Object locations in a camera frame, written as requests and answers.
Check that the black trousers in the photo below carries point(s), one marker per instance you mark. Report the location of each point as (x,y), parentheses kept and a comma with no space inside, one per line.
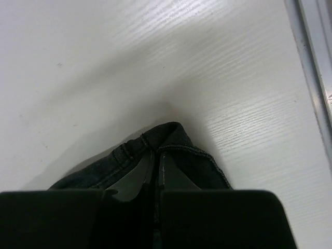
(199,166)

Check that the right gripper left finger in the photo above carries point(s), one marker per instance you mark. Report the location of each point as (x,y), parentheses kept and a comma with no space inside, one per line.
(77,218)

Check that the aluminium table rail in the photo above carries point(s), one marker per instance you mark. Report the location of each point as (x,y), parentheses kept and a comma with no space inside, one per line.
(311,26)

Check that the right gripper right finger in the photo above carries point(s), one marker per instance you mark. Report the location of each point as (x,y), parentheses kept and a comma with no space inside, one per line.
(191,217)

